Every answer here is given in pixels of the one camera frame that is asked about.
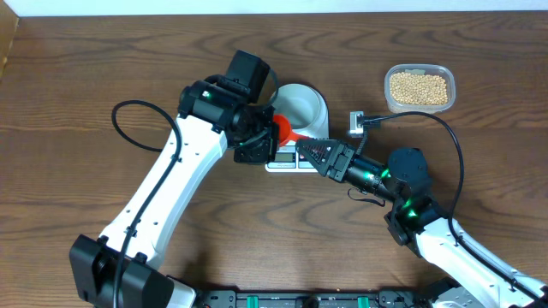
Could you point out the white digital kitchen scale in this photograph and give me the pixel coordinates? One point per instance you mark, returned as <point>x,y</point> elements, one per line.
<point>288,159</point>

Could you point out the red measuring scoop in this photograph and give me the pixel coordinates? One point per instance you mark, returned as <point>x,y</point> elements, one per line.
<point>286,132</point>

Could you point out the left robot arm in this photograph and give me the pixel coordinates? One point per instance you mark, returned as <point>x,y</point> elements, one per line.
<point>121,267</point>

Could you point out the grey bowl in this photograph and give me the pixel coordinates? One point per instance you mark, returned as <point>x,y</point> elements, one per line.
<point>301,105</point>

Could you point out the black mounting rail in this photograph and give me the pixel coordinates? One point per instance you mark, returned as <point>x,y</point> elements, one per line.
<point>378,299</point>

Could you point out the soybeans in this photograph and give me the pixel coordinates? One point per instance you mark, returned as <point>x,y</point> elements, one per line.
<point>416,89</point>

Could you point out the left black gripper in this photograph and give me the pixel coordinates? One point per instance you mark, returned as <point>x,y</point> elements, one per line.
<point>264,151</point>

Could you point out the clear plastic container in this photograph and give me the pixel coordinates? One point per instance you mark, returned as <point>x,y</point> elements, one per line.
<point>421,69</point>

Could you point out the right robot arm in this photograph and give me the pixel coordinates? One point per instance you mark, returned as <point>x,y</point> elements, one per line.
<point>417,221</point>

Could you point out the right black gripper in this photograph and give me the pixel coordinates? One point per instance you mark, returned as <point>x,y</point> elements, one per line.
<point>338,166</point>

